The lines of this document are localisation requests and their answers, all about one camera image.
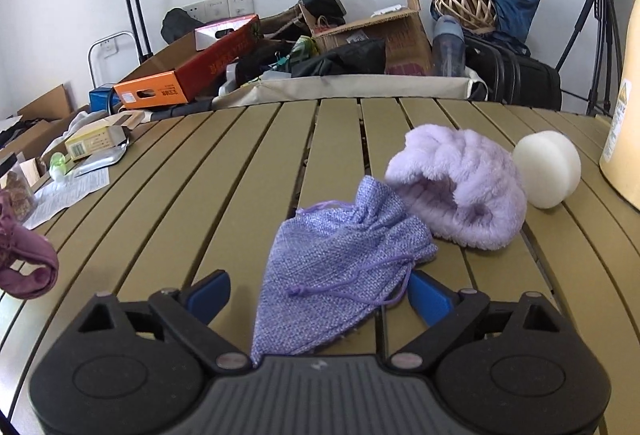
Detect blue storage box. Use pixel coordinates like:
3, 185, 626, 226
90, 85, 123, 113

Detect pink fabric item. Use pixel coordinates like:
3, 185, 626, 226
0, 192, 60, 300

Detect wicker ball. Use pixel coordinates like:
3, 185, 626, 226
432, 0, 497, 33

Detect yellow thermos jug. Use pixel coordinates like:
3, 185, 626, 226
599, 0, 640, 216

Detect fluffy lilac headband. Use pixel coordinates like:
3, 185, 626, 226
385, 125, 528, 251

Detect black fabric bag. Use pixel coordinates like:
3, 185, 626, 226
290, 39, 388, 78

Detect white round sponge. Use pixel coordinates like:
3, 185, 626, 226
512, 131, 582, 210

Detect white metal frame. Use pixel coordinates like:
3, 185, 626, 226
87, 31, 138, 90

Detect brown cardboard box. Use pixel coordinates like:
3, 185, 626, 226
312, 0, 433, 76

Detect orange cardboard box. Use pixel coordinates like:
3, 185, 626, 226
114, 15, 261, 110

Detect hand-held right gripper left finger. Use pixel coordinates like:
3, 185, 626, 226
72, 269, 252, 374

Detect purple drawstring bag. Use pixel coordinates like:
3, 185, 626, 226
250, 175, 438, 366

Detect clear snack jar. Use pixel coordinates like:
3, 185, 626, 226
0, 155, 38, 226

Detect black suitcase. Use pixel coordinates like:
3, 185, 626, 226
465, 35, 563, 110

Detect black tripod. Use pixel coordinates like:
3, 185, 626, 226
555, 0, 640, 116

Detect tan folding table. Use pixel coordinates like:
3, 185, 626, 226
0, 97, 640, 435

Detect open cardboard box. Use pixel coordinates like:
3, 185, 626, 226
0, 85, 91, 176

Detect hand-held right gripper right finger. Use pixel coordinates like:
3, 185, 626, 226
383, 271, 569, 371

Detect black cart handle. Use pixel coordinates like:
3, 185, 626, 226
102, 0, 153, 66

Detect yellow small box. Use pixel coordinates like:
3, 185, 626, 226
65, 125, 131, 160

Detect white wall sockets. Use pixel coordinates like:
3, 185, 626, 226
182, 0, 254, 23

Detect kraft paper box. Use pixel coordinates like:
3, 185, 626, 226
107, 111, 146, 130

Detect printed paper sheet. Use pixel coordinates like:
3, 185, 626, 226
25, 167, 111, 231

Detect blue grey bottle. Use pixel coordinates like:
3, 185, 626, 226
432, 15, 466, 78

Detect silver foil pouch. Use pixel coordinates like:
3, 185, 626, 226
75, 140, 132, 174

